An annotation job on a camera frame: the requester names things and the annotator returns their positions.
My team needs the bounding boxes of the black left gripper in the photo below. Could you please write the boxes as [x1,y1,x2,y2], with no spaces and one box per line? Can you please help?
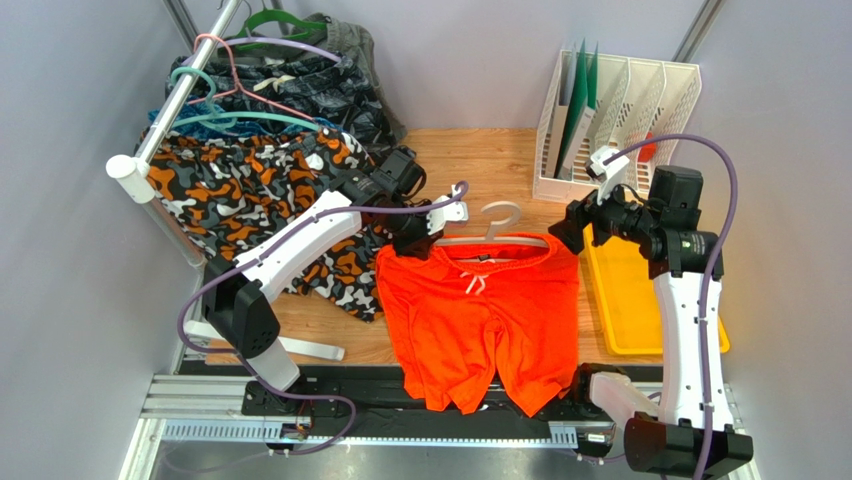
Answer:
[380,198,444,262]

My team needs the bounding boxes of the beige plastic hanger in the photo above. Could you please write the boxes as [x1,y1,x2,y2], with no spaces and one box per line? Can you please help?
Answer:
[435,201,549,248]

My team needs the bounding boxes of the bright orange shorts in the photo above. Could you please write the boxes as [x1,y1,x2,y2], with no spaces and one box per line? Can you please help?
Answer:
[376,234,580,417]

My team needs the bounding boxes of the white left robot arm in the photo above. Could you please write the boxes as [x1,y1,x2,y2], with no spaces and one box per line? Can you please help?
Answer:
[197,151,468,394]

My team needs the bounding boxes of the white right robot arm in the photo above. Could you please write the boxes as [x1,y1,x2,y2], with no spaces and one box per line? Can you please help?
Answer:
[548,166,754,479]

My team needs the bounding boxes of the black grey patterned shorts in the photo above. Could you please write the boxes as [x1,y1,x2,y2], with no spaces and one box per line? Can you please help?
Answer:
[169,57,412,165]

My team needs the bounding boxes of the orange camouflage shorts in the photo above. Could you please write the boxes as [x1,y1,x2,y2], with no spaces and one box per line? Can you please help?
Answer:
[155,129,391,322]

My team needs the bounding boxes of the teal plastic hanger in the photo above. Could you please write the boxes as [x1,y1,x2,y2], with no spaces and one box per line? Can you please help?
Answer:
[170,66,321,131]

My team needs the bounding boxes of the green plastic hanger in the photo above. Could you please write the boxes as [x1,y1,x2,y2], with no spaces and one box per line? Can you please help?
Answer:
[227,9,328,43]

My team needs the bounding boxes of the purple plastic hanger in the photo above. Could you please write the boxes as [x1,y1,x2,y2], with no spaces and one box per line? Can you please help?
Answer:
[225,37,342,66]

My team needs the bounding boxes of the red small object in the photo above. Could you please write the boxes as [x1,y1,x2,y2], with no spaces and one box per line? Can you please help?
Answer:
[637,143,657,164]

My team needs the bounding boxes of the yellow plastic bin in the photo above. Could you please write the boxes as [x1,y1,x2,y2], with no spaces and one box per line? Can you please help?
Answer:
[582,222,731,357]

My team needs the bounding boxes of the white file organizer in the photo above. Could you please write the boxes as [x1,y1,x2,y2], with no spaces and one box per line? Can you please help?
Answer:
[532,50,702,202]

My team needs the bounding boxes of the green folder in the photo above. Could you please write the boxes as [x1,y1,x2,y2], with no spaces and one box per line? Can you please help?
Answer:
[557,40,598,180]

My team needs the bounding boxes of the grey olive garment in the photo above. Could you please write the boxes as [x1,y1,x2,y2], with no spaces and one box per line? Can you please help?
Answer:
[289,12,407,143]

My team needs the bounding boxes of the metal clothes rack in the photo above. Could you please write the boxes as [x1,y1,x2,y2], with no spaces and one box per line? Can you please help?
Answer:
[105,0,347,363]

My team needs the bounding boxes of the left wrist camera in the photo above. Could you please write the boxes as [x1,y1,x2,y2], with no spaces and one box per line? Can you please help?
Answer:
[426,181,469,235]

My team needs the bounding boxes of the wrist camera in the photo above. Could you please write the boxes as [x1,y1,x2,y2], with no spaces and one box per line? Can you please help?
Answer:
[585,146,630,205]
[426,181,469,235]

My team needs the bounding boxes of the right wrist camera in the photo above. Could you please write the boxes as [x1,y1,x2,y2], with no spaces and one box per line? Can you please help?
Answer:
[585,146,630,205]

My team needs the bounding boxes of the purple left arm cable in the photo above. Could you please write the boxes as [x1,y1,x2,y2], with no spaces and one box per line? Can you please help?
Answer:
[175,179,470,457]

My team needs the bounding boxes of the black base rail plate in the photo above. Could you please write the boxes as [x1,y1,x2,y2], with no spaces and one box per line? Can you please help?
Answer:
[241,365,613,441]

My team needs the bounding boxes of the pink wire hanger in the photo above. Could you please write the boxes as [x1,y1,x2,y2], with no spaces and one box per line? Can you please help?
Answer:
[193,33,317,126]

